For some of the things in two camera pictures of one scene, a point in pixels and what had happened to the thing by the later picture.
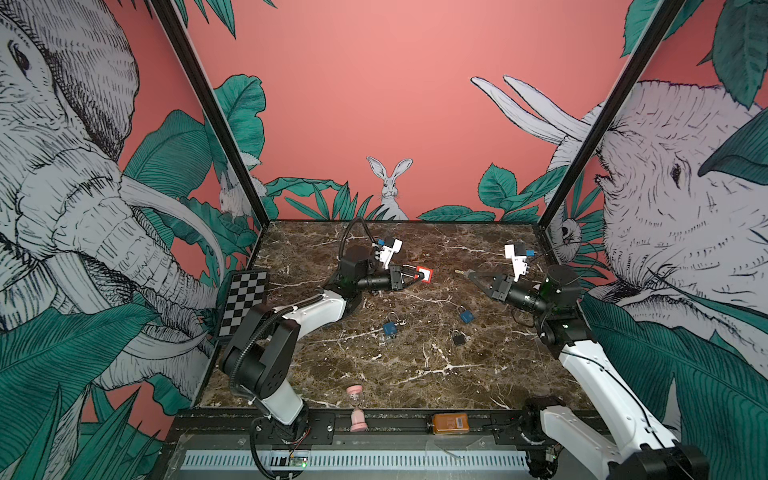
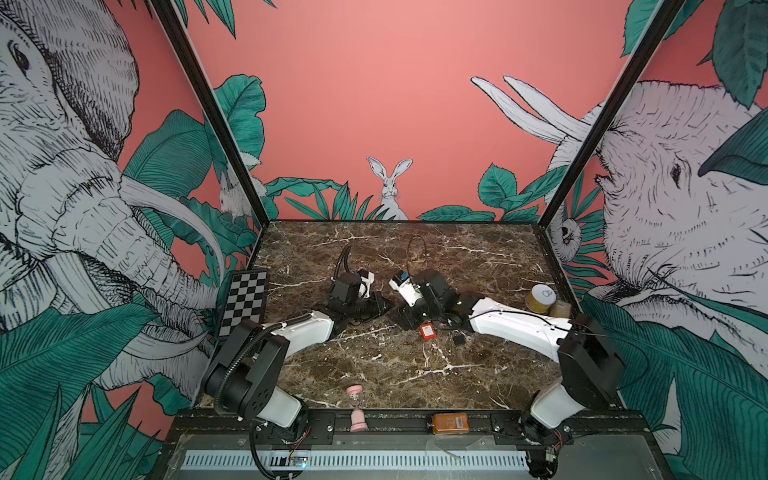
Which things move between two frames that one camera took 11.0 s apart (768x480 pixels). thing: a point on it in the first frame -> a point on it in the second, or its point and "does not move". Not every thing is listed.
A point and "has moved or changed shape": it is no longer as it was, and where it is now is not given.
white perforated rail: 358,459 does not move
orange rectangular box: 450,423 does not move
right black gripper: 498,287 -> 409,309
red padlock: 427,272 has moved or changed shape
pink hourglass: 357,416 does not move
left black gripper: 396,279 -> 376,298
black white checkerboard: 247,291 does not move
